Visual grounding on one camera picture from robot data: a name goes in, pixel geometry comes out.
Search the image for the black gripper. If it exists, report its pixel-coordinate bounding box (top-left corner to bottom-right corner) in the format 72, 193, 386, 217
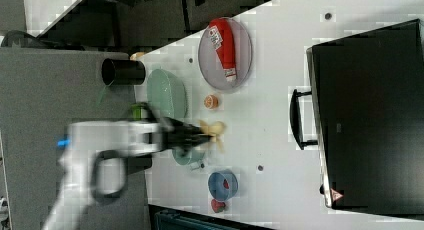
156, 117, 209, 152

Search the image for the red ketchup bottle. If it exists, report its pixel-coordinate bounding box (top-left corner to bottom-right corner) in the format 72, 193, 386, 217
207, 18, 237, 82

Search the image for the teal measuring cup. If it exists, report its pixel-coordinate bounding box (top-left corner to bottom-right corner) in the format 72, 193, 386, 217
172, 148, 205, 170

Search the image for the peeled toy banana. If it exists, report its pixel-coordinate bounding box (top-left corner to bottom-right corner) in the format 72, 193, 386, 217
199, 120, 226, 153

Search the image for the blue bowl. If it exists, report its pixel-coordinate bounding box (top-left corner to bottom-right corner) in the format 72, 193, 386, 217
208, 169, 238, 202

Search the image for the black cylinder cup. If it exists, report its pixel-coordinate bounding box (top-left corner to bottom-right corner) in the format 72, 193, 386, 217
101, 58, 146, 85

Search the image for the green plastic cup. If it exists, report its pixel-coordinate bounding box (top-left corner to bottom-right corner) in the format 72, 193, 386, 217
131, 103, 148, 121

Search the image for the red strawberry on table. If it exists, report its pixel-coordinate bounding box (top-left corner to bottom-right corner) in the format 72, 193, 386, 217
211, 199, 226, 213

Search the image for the orange half slice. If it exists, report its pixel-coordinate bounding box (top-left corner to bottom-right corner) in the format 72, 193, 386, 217
204, 95, 219, 109

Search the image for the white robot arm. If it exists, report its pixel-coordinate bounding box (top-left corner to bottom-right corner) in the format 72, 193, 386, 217
42, 118, 212, 230

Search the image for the black toaster oven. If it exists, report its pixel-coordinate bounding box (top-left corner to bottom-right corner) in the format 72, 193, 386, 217
289, 19, 424, 220

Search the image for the red strawberry in bowl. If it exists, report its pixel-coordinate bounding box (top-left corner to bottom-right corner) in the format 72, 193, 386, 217
223, 180, 230, 189

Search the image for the green perforated colander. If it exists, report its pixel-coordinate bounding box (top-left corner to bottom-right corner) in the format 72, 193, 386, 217
147, 69, 187, 119

